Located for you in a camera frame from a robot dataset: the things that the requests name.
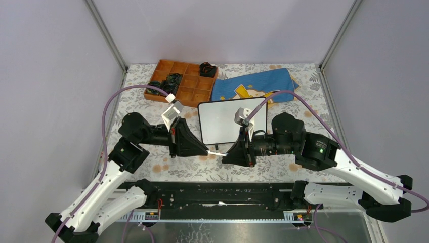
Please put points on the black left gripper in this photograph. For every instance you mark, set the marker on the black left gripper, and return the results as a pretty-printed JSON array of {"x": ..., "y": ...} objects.
[{"x": 182, "y": 142}]

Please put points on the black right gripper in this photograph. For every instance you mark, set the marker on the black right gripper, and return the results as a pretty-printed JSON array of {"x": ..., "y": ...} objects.
[{"x": 242, "y": 153}]

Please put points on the white whiteboard marker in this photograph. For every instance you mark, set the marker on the white whiteboard marker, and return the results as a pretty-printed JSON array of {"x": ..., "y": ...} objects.
[{"x": 217, "y": 153}]

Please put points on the black framed whiteboard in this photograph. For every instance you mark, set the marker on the black framed whiteboard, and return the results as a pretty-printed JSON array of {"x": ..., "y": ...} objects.
[{"x": 216, "y": 119}]

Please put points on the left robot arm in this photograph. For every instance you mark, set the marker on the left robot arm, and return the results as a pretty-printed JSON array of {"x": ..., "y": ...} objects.
[{"x": 90, "y": 214}]

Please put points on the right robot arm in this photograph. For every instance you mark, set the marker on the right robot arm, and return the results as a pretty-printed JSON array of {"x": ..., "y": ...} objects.
[{"x": 378, "y": 194}]

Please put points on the wooden compartment tray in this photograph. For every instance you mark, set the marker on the wooden compartment tray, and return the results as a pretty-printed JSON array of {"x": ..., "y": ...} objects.
[{"x": 191, "y": 83}]

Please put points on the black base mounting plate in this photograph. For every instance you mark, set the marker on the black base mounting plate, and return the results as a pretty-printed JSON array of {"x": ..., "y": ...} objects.
[{"x": 230, "y": 195}]

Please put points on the blue cartoon cloth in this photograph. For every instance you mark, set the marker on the blue cartoon cloth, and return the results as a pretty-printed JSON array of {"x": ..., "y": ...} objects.
[{"x": 262, "y": 84}]

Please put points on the floral tablecloth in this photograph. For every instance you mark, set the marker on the floral tablecloth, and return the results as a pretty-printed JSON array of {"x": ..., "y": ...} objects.
[{"x": 159, "y": 166}]

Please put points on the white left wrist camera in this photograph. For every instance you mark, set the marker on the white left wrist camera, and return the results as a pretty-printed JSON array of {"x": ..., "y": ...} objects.
[{"x": 172, "y": 112}]

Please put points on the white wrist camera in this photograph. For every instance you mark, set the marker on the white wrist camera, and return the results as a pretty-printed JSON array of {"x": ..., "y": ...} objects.
[
  {"x": 242, "y": 118},
  {"x": 172, "y": 112}
]

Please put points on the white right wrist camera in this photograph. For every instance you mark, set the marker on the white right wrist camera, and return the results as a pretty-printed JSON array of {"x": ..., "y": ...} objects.
[{"x": 242, "y": 118}]

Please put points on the slotted cable duct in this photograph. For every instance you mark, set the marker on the slotted cable duct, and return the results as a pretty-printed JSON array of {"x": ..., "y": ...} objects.
[{"x": 213, "y": 215}]

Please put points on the left aluminium frame post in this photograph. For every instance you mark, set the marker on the left aluminium frame post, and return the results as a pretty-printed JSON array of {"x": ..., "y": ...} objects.
[{"x": 94, "y": 12}]

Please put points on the aluminium frame post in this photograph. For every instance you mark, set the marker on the aluminium frame post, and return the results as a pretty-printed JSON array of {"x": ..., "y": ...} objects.
[
  {"x": 346, "y": 22},
  {"x": 94, "y": 12}
]

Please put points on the right aluminium frame post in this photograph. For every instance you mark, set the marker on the right aluminium frame post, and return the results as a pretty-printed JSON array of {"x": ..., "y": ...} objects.
[{"x": 346, "y": 22}]

